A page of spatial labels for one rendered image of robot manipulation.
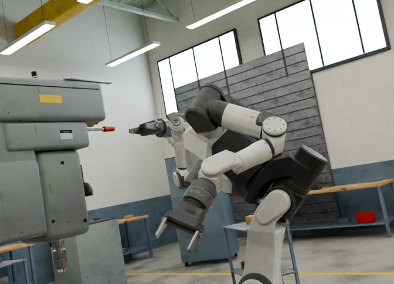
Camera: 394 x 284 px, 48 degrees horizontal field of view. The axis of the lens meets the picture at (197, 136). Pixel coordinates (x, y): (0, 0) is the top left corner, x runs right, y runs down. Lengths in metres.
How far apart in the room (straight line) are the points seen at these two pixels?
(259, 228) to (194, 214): 0.39
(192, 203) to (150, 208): 9.77
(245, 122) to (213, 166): 0.23
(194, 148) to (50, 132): 0.52
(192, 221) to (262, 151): 0.33
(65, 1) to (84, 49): 2.45
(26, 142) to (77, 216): 0.33
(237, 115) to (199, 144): 0.20
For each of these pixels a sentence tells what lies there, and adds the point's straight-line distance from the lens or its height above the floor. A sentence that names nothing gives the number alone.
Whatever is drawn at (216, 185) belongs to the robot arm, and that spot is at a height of 1.41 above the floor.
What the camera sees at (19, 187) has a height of 1.51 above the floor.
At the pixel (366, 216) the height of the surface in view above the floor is 0.35.
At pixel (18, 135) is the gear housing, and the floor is 1.68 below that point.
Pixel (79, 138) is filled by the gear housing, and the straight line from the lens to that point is 1.73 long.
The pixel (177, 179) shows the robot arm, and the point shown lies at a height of 1.45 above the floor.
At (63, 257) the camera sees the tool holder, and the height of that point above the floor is 1.24.
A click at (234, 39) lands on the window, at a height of 4.40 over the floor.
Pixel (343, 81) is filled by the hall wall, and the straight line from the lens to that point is 9.07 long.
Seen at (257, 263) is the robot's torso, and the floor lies 1.10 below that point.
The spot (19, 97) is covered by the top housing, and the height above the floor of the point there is 1.81.
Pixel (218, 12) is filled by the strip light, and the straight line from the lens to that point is 8.24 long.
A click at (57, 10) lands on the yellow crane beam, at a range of 8.72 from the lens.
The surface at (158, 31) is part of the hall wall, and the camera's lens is 11.96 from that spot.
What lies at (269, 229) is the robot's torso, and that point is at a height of 1.22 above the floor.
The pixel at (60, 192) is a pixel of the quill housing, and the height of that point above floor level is 1.48.
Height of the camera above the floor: 1.43
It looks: 6 degrees up
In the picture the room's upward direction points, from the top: 10 degrees counter-clockwise
